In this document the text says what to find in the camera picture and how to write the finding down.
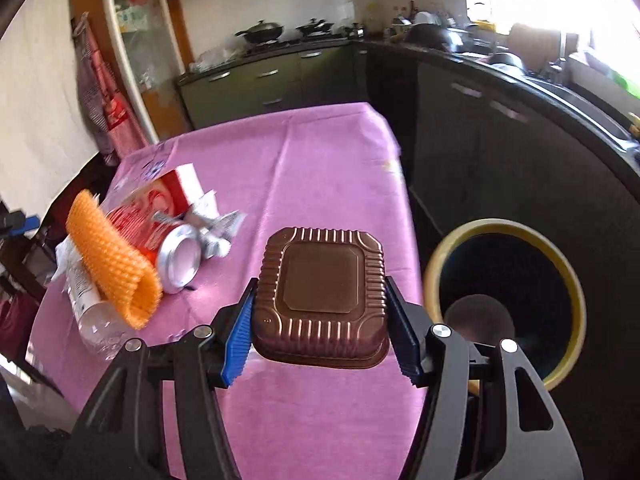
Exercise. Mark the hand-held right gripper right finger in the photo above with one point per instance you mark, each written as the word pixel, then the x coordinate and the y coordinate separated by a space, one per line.
pixel 402 335

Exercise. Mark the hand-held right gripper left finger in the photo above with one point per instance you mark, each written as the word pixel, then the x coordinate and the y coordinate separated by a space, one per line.
pixel 237 335

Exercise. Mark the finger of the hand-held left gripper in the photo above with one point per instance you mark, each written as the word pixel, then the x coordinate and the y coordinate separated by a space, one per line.
pixel 22 222

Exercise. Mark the brown ribbed plastic tray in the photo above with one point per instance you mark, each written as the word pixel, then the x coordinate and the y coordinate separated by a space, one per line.
pixel 320 280

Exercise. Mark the yellow-rimmed trash bin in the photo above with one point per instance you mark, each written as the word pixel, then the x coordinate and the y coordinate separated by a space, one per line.
pixel 500 270

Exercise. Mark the orange foam net sleeve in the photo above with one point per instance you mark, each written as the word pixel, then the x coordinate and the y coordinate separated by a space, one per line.
pixel 110 260

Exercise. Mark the crumpled silver wrapper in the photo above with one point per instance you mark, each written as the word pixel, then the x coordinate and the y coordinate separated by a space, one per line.
pixel 215 232

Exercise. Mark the clear plastic bottle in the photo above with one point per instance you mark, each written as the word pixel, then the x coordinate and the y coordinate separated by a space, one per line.
pixel 95 320

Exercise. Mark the red drink can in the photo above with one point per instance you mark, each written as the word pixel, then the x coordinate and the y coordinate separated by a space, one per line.
pixel 150 237

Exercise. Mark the red checked apron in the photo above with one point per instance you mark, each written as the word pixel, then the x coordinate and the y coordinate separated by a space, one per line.
pixel 107 110

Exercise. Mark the red and white milk carton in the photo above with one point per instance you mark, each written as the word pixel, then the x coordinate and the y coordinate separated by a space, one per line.
pixel 172 187

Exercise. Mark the pink floral tablecloth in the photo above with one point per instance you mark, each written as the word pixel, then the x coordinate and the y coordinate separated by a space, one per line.
pixel 310 170

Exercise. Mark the dark kitchen cabinets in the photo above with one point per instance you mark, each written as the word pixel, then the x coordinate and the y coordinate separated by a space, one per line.
pixel 500 150

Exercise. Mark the wooden glass door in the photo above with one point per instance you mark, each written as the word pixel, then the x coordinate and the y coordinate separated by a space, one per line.
pixel 145 50

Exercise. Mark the green kitchen cabinets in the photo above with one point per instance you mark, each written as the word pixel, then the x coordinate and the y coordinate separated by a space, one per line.
pixel 260 80

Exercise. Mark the black frying pan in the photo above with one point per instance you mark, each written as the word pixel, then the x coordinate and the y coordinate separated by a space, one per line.
pixel 435 37

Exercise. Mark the large black wok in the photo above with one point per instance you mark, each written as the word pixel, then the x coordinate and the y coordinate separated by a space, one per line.
pixel 260 32

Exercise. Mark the steel kettle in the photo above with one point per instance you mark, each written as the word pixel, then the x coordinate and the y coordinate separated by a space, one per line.
pixel 353 31

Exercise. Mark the small black wok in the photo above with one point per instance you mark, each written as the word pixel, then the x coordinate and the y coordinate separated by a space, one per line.
pixel 315 27

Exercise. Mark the metal sink faucet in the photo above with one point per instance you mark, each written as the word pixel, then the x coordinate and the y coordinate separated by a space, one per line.
pixel 559 57

